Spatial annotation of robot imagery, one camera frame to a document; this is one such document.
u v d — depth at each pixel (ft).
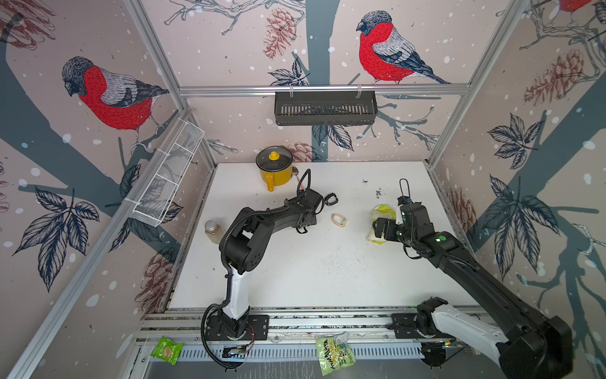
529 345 1.22
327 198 3.49
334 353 2.25
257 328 2.41
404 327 2.43
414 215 1.97
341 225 3.19
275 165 3.59
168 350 2.27
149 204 2.65
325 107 3.38
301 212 2.31
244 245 1.70
